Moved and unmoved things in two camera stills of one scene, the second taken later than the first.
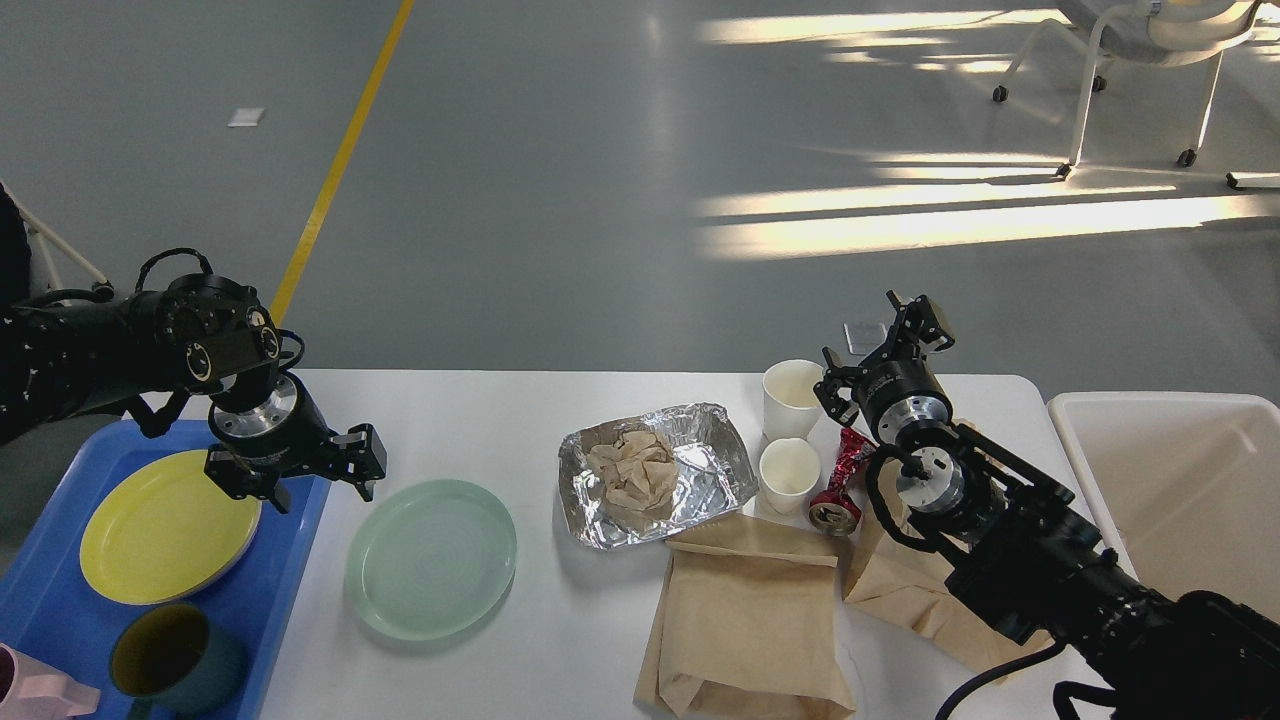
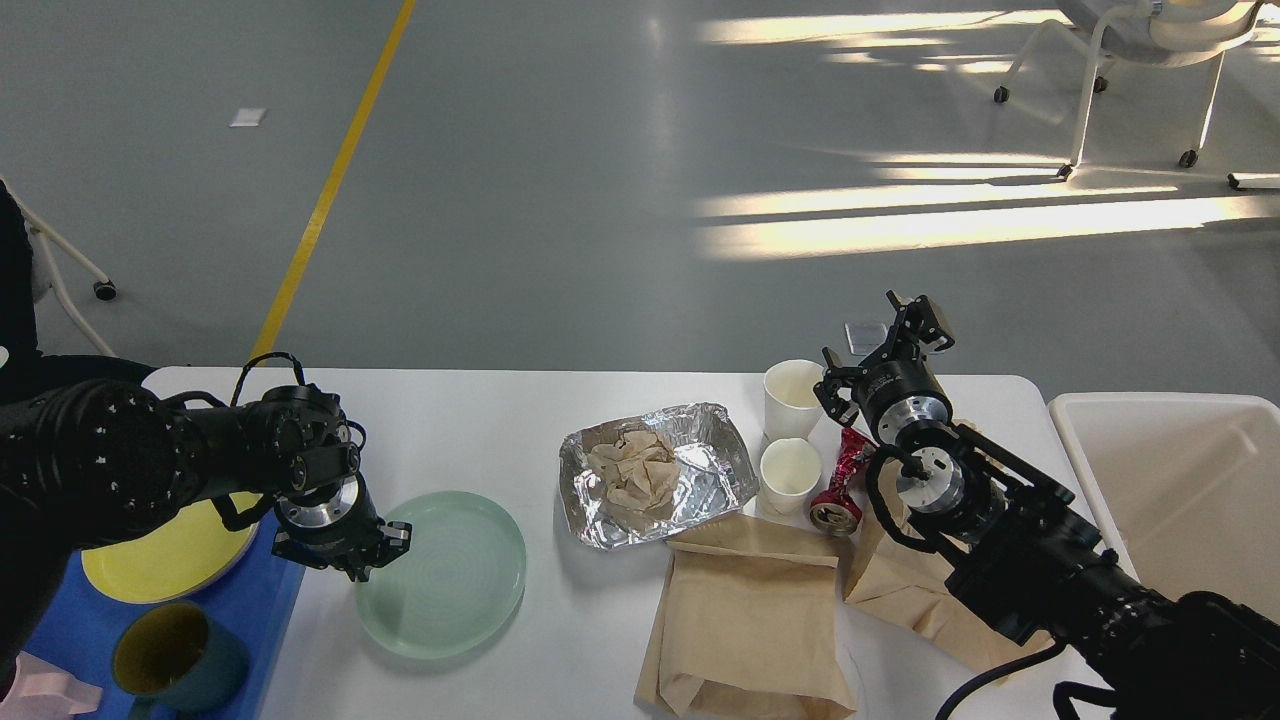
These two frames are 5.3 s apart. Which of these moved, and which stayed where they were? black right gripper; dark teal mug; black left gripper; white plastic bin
Moved: black left gripper
Stayed: black right gripper; white plastic bin; dark teal mug
